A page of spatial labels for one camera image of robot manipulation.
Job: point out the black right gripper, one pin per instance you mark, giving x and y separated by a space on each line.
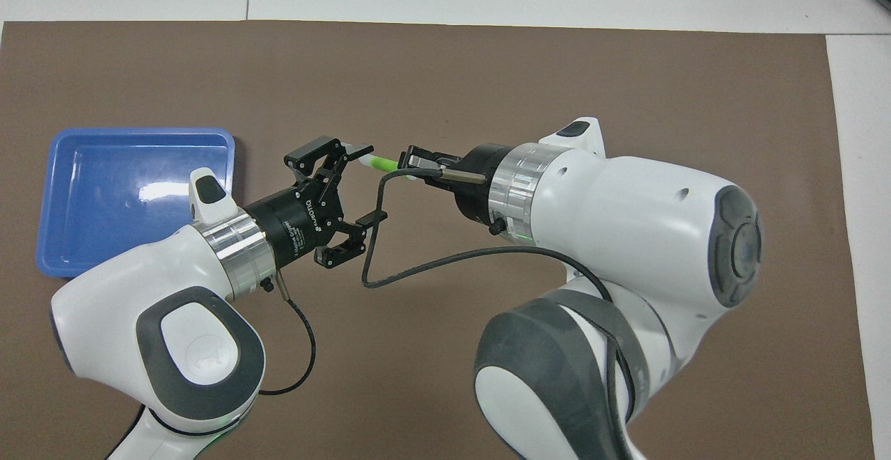
477 195

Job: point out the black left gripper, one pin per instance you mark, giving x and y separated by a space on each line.
296 223

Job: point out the green pen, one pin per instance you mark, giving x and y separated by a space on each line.
379 163

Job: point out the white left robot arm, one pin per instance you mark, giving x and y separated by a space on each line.
139 321

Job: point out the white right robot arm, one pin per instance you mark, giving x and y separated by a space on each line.
626 237

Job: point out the blue plastic tray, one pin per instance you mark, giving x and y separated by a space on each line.
104 195

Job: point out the brown table mat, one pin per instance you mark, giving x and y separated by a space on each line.
445 63

